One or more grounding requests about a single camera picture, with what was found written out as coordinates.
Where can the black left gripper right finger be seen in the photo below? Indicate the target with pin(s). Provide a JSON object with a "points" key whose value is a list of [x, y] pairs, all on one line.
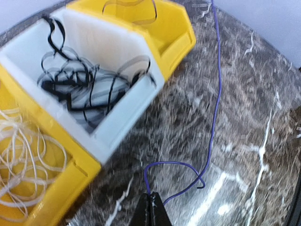
{"points": [[158, 215]]}

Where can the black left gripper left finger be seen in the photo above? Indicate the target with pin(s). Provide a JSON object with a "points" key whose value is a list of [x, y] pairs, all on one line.
{"points": [[141, 216]]}

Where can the left yellow plastic bin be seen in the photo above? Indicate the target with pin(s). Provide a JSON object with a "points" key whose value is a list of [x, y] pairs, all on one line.
{"points": [[43, 170]]}

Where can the yellow plastic bin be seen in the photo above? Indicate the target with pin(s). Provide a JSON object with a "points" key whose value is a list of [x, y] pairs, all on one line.
{"points": [[43, 170], [164, 24]]}

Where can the white plastic bin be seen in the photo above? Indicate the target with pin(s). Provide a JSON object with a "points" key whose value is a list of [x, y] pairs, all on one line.
{"points": [[93, 77]]}

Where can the right yellow plastic bin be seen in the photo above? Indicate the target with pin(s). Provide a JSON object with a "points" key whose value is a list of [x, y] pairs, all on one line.
{"points": [[164, 24]]}

